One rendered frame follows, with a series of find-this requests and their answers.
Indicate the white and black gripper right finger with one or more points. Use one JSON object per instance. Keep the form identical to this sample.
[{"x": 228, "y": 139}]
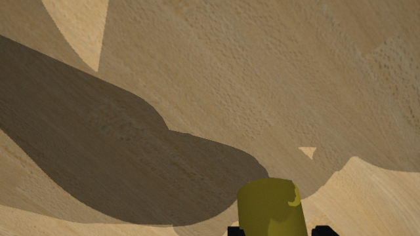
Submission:
[{"x": 323, "y": 231}]

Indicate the yellow cylinder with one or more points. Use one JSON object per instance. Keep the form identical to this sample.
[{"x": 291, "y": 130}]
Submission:
[{"x": 271, "y": 207}]

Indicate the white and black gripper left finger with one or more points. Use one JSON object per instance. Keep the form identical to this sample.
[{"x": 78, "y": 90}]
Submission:
[{"x": 235, "y": 231}]

